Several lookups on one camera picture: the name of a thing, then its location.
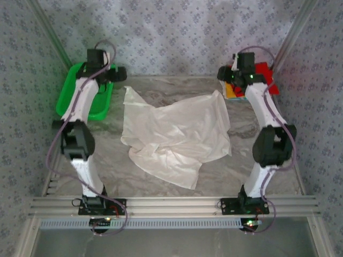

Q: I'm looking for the aluminium frame post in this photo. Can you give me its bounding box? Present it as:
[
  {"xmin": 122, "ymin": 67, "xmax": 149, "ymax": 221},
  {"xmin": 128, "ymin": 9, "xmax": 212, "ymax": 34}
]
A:
[
  {"xmin": 26, "ymin": 0, "xmax": 73, "ymax": 78},
  {"xmin": 273, "ymin": 0, "xmax": 320, "ymax": 74}
]

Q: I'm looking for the folded red t-shirt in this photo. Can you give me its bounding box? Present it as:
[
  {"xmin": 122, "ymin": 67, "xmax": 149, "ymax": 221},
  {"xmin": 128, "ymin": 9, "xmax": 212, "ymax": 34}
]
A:
[{"xmin": 232, "ymin": 62, "xmax": 280, "ymax": 97}]

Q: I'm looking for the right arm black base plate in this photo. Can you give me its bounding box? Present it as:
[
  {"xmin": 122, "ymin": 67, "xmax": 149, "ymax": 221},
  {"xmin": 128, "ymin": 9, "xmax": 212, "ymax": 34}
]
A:
[{"xmin": 220, "ymin": 198, "xmax": 270, "ymax": 215}]

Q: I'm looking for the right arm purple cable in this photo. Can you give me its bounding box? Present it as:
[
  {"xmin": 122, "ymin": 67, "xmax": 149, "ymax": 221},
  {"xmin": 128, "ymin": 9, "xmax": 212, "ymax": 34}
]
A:
[{"xmin": 238, "ymin": 46, "xmax": 298, "ymax": 236}]

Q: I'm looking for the controller board with leds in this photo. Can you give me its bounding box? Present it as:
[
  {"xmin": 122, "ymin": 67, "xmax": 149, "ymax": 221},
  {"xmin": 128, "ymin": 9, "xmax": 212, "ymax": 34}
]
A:
[
  {"xmin": 240, "ymin": 218, "xmax": 262, "ymax": 232},
  {"xmin": 90, "ymin": 217, "xmax": 119, "ymax": 231}
]

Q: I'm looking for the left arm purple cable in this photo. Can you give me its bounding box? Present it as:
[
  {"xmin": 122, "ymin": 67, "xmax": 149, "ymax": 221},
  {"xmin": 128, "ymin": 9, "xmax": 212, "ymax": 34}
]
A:
[{"xmin": 46, "ymin": 39, "xmax": 129, "ymax": 237}]

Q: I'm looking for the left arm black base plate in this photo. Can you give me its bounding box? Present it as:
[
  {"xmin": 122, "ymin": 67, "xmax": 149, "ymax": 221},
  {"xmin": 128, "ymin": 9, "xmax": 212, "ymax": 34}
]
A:
[{"xmin": 78, "ymin": 198, "xmax": 127, "ymax": 216}]

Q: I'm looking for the grey slotted cable duct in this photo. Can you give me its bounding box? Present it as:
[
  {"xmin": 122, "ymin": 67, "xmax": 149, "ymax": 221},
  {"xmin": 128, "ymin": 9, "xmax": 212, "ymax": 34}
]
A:
[{"xmin": 40, "ymin": 217, "xmax": 262, "ymax": 230}]

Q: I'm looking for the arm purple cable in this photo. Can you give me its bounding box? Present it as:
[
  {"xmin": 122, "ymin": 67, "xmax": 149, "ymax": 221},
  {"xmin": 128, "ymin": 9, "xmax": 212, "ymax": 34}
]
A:
[
  {"xmin": 46, "ymin": 39, "xmax": 129, "ymax": 237},
  {"xmin": 238, "ymin": 46, "xmax": 298, "ymax": 236}
]

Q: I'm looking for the right controller board with LEDs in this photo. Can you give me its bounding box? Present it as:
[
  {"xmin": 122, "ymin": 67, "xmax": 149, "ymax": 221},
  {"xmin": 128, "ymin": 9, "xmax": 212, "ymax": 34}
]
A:
[{"xmin": 240, "ymin": 218, "xmax": 262, "ymax": 232}]

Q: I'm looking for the left controller board with LEDs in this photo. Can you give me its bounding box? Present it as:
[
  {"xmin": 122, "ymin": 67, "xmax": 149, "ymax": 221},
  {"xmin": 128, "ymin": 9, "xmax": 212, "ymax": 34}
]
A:
[{"xmin": 90, "ymin": 217, "xmax": 119, "ymax": 231}]

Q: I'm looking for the green plastic basket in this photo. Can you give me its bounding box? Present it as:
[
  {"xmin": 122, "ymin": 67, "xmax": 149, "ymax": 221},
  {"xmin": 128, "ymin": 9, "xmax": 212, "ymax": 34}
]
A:
[{"xmin": 55, "ymin": 62, "xmax": 116, "ymax": 122}]

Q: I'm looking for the folded yellow t-shirt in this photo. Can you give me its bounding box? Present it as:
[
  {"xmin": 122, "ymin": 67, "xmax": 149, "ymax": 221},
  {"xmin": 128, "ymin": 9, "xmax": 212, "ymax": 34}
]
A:
[{"xmin": 224, "ymin": 81, "xmax": 246, "ymax": 99}]

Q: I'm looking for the aluminium mounting rail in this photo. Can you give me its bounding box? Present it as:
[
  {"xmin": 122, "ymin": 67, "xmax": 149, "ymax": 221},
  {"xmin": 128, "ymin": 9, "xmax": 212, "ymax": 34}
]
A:
[{"xmin": 28, "ymin": 195, "xmax": 321, "ymax": 217}]

